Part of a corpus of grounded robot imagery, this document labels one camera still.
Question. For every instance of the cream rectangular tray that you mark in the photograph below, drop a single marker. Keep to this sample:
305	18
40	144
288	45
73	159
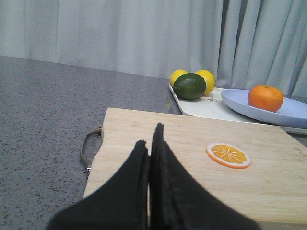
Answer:
212	106

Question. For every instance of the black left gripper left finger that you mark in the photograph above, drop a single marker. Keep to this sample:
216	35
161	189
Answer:
120	204

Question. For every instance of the wooden cutting board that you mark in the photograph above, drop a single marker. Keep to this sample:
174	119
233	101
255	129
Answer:
272	190

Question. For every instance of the green lime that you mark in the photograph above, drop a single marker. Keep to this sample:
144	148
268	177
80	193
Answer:
189	86

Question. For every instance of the orange slice piece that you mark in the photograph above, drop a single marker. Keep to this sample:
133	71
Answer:
228	155

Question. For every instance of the metal cutting board handle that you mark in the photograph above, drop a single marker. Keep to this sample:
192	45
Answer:
90	148

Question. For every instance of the light blue round plate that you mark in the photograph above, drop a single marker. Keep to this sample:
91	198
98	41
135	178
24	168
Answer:
292	113

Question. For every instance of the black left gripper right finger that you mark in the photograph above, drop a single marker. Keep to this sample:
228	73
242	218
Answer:
179	202

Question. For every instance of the whole orange fruit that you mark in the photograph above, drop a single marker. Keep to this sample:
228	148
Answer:
265	97

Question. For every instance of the grey curtain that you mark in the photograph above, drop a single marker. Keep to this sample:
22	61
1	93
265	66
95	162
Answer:
242	42

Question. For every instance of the yellow lemon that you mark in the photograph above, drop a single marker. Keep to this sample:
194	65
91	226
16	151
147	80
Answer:
177	73
209	79

